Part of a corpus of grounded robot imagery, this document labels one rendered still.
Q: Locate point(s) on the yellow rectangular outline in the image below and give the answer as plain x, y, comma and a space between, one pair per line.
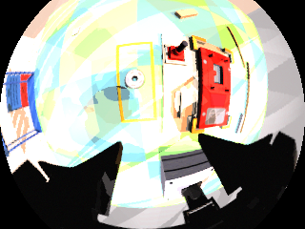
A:
153, 84

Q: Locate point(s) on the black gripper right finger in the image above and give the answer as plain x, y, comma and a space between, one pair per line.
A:
231, 161

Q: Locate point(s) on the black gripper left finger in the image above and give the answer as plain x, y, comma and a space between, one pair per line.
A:
91, 181

